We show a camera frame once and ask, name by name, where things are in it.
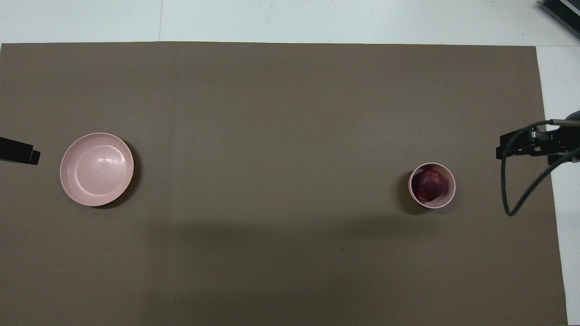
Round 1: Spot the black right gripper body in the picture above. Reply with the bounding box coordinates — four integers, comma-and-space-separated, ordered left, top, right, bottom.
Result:
531, 125, 580, 166

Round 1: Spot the dark red apple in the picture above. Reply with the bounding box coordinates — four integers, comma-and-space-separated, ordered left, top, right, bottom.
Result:
416, 168, 450, 202

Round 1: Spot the pink plate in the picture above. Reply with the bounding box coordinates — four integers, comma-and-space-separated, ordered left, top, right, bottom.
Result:
60, 132, 135, 207

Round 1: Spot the pink bowl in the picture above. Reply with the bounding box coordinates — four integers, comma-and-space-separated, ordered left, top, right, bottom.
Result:
408, 162, 456, 209

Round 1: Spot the dark grey ribbed device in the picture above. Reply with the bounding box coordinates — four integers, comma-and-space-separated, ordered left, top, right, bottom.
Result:
538, 0, 580, 27

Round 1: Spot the brown table mat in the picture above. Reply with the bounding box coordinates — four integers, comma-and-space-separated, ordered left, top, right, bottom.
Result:
0, 42, 569, 326

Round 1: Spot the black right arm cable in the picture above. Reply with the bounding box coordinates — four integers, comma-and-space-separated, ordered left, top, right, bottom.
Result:
500, 118, 580, 217

